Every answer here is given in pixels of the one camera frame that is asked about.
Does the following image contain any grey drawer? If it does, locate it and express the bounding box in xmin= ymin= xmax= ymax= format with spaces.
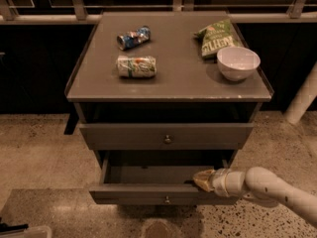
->
xmin=89 ymin=150 xmax=236 ymax=205
xmin=79 ymin=123 xmax=254 ymax=150

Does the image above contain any grey drawer cabinet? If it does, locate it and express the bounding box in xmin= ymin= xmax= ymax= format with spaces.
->
xmin=63 ymin=11 xmax=274 ymax=206

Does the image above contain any grey top drawer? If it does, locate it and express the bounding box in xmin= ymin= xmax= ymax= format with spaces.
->
xmin=79 ymin=123 xmax=254 ymax=150

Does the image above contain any white pillar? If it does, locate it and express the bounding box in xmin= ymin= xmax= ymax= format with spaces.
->
xmin=284 ymin=62 xmax=317 ymax=124

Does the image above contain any white bowl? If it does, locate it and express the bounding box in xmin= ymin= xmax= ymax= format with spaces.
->
xmin=217 ymin=47 xmax=261 ymax=81

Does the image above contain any green chip bag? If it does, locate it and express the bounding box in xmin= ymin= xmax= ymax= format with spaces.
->
xmin=194 ymin=19 xmax=241 ymax=60

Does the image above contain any green white soda can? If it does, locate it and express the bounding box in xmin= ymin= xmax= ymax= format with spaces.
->
xmin=116 ymin=56 xmax=157 ymax=78

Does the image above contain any blue crushed soda can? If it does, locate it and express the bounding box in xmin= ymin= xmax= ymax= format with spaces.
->
xmin=117 ymin=26 xmax=151 ymax=51

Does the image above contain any metal window railing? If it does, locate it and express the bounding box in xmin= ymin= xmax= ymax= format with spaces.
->
xmin=0 ymin=0 xmax=317 ymax=24

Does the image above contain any clear plastic box corner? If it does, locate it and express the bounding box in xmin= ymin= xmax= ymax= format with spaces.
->
xmin=0 ymin=226 xmax=53 ymax=238

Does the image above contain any black object bottom left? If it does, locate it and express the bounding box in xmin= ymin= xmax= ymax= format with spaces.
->
xmin=0 ymin=217 xmax=29 ymax=233

